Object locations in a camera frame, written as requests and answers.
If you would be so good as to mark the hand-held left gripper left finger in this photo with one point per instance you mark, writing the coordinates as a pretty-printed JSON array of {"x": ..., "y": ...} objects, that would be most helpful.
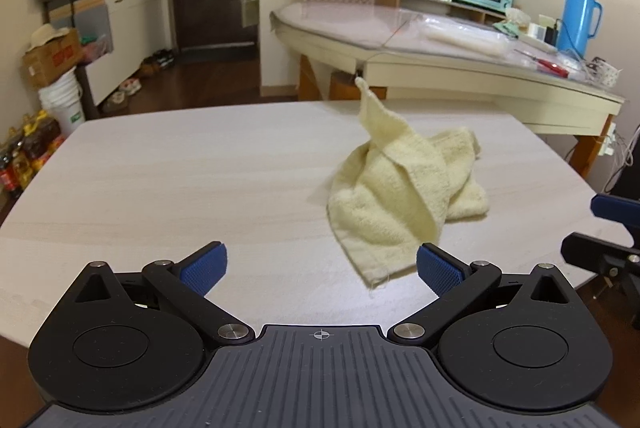
[{"x": 205, "y": 267}]

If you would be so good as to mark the white plastic bucket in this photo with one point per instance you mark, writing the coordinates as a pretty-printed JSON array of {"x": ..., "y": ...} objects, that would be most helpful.
[{"x": 62, "y": 106}]

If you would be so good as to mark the straw hat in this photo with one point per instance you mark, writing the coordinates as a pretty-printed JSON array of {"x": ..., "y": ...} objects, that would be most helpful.
[{"x": 46, "y": 36}]

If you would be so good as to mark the cream dining table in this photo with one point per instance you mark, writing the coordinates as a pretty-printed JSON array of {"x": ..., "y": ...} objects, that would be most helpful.
[{"x": 450, "y": 76}]

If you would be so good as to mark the pair of brown shoes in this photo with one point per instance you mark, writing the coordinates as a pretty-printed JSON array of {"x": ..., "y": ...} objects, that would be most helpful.
[{"x": 148, "y": 68}]

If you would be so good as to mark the white and dark hall cabinet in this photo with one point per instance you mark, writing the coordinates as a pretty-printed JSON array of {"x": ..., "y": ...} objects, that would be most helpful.
[{"x": 130, "y": 23}]

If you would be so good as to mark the black white patterned pouch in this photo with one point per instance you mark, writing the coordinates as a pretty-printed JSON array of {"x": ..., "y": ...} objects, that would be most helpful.
[{"x": 604, "y": 72}]

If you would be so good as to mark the small white box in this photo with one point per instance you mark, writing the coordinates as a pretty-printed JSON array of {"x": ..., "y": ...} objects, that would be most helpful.
[{"x": 537, "y": 31}]

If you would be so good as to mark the red printed cardboard box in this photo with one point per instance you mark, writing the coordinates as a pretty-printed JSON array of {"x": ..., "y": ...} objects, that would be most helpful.
[{"x": 52, "y": 61}]

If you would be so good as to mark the black power adapter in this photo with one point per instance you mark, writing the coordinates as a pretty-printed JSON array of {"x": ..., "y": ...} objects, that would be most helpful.
[{"x": 552, "y": 35}]

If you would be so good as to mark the white power strip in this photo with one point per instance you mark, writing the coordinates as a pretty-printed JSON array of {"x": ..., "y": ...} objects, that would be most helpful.
[{"x": 610, "y": 138}]

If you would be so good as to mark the cluster of oil bottles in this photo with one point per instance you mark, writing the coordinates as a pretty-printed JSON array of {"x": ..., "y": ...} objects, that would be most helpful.
[{"x": 30, "y": 148}]

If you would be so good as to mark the pair of white pink shoes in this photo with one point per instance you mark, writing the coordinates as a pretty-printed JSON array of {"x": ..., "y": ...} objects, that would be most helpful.
[{"x": 131, "y": 87}]

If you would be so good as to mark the clear plastic table cover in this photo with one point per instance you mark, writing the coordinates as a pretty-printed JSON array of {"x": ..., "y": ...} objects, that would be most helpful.
[{"x": 350, "y": 21}]

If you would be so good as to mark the green cloth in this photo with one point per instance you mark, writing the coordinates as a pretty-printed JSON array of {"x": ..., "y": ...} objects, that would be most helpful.
[{"x": 506, "y": 28}]

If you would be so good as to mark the blue thermos jug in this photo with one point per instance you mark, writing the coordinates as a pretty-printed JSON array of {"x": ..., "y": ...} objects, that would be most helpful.
[{"x": 577, "y": 23}]

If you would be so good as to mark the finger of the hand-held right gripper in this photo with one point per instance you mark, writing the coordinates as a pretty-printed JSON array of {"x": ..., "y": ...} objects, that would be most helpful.
[
  {"x": 585, "y": 250},
  {"x": 615, "y": 207}
]

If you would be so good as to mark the pale yellow towel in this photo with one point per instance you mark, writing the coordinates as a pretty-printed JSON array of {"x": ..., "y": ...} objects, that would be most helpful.
[{"x": 400, "y": 188}]

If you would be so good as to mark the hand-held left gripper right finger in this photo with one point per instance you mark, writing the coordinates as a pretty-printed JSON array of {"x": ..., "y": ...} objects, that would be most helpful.
[{"x": 440, "y": 270}]

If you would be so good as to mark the white plastic-wrapped bundle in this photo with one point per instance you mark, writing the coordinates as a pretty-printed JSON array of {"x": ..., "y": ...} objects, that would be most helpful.
[{"x": 467, "y": 39}]

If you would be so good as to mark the cream wall box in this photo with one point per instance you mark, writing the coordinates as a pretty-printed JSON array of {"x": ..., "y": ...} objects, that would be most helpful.
[{"x": 248, "y": 11}]

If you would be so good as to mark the pair of black sneakers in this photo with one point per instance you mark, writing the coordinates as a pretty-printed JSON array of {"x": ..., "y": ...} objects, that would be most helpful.
[{"x": 164, "y": 58}]

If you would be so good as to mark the wooden desktop shelf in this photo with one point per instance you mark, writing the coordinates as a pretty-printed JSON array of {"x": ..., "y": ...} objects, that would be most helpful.
[{"x": 470, "y": 11}]

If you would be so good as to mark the colourful cloth pile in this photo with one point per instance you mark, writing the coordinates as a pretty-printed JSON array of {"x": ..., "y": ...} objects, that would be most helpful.
[{"x": 94, "y": 48}]

